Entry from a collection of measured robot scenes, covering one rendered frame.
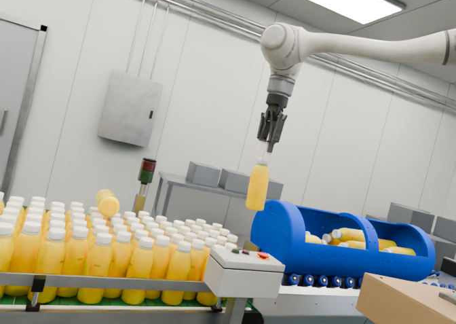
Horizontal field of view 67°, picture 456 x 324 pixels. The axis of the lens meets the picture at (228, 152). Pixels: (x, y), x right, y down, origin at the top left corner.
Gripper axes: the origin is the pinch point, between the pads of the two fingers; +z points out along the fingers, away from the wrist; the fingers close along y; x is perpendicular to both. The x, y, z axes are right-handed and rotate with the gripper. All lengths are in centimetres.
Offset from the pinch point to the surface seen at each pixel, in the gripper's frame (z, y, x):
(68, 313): 51, -13, 53
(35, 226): 32, -5, 64
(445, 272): 40, 11, -143
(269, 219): 25.7, 12.2, -17.7
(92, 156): 52, 348, 19
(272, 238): 31.5, 7.1, -17.7
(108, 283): 44, -11, 44
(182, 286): 44, -11, 23
